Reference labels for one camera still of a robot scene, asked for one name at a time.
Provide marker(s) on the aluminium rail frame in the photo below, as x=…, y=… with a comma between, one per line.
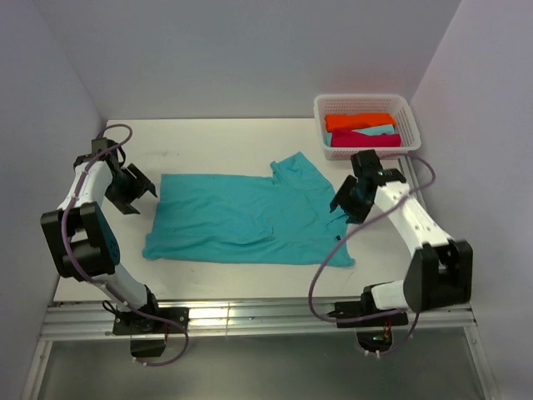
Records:
x=260, y=348

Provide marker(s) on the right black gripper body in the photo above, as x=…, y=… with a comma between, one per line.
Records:
x=361, y=202

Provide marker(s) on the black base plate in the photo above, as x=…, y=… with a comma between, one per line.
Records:
x=175, y=318
x=353, y=314

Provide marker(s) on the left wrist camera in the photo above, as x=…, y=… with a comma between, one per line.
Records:
x=99, y=145

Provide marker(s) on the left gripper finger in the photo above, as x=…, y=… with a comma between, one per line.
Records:
x=122, y=201
x=138, y=183

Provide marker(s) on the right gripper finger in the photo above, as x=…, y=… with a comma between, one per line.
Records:
x=345, y=198
x=356, y=215

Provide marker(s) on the pink rolled t shirt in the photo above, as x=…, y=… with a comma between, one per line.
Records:
x=346, y=138

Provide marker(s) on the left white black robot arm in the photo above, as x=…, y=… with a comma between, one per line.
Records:
x=81, y=240

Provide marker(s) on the light teal rolled t shirt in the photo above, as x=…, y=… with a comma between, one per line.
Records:
x=387, y=129

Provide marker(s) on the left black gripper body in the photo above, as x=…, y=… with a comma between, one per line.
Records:
x=127, y=182

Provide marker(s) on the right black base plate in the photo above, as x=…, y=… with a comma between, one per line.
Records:
x=353, y=314

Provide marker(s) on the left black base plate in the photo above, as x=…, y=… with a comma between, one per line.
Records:
x=175, y=318

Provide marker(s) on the orange rolled t shirt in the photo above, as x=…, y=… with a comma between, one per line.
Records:
x=358, y=121

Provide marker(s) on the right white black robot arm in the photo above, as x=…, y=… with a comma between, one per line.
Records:
x=440, y=271

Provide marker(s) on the white plastic basket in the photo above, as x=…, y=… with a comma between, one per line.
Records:
x=357, y=103

